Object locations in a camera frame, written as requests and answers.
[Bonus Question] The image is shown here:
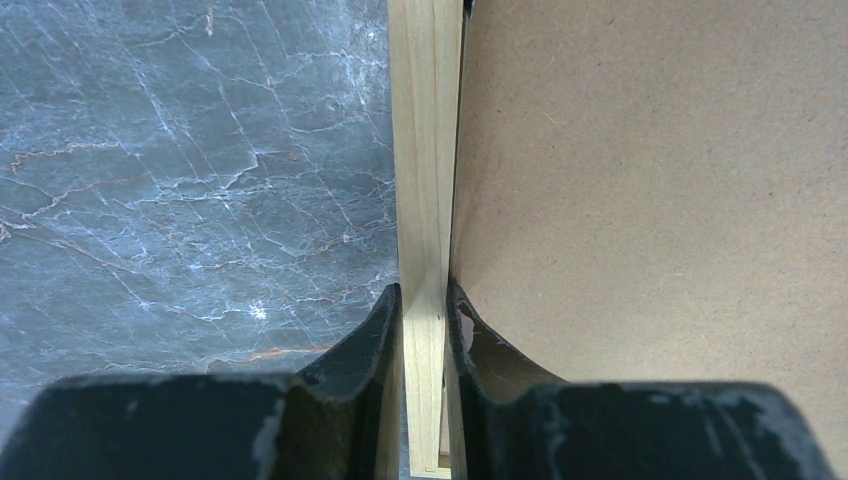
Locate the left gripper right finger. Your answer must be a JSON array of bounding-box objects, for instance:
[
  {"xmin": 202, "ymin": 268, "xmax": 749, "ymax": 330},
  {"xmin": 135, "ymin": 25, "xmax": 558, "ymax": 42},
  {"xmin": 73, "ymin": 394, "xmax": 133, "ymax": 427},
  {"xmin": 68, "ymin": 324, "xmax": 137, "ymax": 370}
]
[{"xmin": 445, "ymin": 282, "xmax": 834, "ymax": 479}]

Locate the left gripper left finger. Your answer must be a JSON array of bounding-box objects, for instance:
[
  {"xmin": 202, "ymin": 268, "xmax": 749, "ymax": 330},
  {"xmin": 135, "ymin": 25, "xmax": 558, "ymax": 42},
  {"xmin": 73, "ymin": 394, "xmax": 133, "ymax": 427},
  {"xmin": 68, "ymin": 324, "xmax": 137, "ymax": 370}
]
[{"xmin": 1, "ymin": 284, "xmax": 402, "ymax": 479}]

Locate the brown backing board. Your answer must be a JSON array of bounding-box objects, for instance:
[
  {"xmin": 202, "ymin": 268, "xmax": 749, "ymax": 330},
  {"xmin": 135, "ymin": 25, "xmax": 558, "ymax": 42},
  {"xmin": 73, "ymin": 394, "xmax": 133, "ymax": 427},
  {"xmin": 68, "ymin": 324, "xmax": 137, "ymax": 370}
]
[{"xmin": 452, "ymin": 1, "xmax": 847, "ymax": 478}]

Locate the wooden picture frame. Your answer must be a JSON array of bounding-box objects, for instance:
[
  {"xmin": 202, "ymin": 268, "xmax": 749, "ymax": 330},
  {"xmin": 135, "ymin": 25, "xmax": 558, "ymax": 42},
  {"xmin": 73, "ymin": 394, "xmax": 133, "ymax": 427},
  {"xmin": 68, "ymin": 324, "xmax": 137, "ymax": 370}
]
[{"xmin": 388, "ymin": 1, "xmax": 465, "ymax": 479}]

